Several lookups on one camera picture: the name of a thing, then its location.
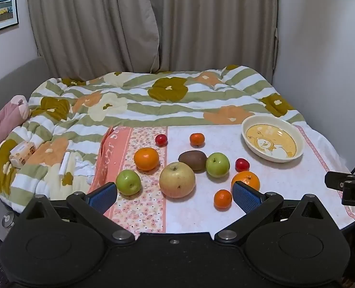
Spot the grey upholstered headboard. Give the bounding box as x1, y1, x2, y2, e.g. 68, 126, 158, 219
0, 57, 50, 153

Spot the striped floral blanket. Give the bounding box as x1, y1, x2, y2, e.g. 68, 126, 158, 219
0, 64, 305, 213

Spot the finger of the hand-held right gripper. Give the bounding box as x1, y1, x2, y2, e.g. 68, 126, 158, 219
325, 171, 353, 190

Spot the cream bowl with bear print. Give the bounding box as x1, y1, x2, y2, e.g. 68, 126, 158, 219
241, 114, 304, 163

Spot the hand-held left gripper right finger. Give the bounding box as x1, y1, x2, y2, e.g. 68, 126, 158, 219
214, 181, 331, 245

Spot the yellow red apple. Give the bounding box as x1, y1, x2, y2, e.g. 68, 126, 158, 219
159, 162, 196, 199

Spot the brown kiwi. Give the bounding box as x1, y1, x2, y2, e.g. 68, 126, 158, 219
178, 150, 208, 174

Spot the large orange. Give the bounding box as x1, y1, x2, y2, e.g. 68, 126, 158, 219
231, 170, 261, 192
134, 147, 160, 171

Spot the tissue pack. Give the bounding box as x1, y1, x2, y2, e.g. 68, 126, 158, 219
10, 140, 36, 168

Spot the pink floral tablecloth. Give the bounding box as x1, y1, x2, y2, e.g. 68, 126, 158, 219
88, 123, 355, 236

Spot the small tangerine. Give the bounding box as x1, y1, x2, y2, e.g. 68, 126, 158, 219
214, 189, 233, 210
190, 132, 206, 147

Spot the green apple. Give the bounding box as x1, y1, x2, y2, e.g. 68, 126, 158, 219
115, 169, 142, 195
206, 152, 230, 177

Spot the pink pillow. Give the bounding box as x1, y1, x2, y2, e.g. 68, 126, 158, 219
0, 95, 31, 152

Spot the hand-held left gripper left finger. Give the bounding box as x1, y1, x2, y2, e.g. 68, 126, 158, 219
24, 182, 136, 245

